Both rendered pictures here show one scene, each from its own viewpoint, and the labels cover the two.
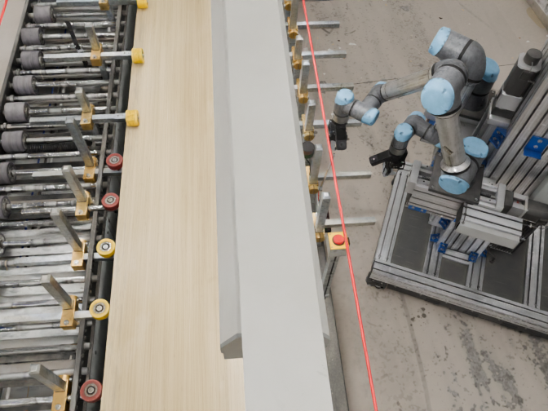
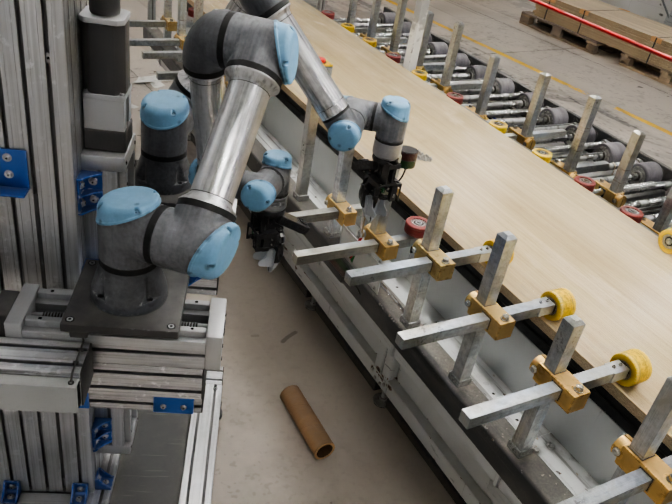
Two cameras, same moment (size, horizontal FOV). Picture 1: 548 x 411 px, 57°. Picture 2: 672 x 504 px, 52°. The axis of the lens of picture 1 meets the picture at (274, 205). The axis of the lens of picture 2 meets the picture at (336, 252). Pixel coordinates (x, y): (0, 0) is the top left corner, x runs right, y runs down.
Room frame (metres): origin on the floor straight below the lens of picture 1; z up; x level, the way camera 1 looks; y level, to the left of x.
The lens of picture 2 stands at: (3.00, -1.08, 1.94)
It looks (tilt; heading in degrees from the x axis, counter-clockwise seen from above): 33 degrees down; 154
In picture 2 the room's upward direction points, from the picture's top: 10 degrees clockwise
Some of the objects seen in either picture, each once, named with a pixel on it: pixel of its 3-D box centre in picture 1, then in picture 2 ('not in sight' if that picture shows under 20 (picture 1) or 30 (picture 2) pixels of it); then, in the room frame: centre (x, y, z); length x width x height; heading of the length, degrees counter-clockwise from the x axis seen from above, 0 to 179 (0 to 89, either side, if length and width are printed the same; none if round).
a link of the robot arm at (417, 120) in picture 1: (416, 125); (255, 188); (1.57, -0.63, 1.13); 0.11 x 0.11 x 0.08; 55
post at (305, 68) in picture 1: (302, 96); (481, 313); (1.90, -0.12, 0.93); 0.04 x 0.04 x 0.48; 7
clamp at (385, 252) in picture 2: (311, 179); (380, 241); (1.42, -0.18, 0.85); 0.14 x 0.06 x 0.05; 7
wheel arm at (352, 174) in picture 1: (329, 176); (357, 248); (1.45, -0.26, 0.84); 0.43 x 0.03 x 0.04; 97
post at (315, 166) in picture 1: (313, 177); (379, 222); (1.40, -0.18, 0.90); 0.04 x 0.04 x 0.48; 7
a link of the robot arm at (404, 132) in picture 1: (402, 135); (275, 173); (1.50, -0.56, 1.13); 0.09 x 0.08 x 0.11; 145
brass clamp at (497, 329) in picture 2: (302, 90); (488, 314); (1.92, -0.12, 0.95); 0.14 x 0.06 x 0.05; 7
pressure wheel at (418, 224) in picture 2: not in sight; (415, 236); (1.43, -0.06, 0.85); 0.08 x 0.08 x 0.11
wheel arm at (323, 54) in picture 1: (301, 55); (555, 389); (2.19, -0.11, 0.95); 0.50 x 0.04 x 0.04; 97
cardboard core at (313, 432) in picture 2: not in sight; (306, 420); (1.38, -0.30, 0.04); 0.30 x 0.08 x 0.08; 7
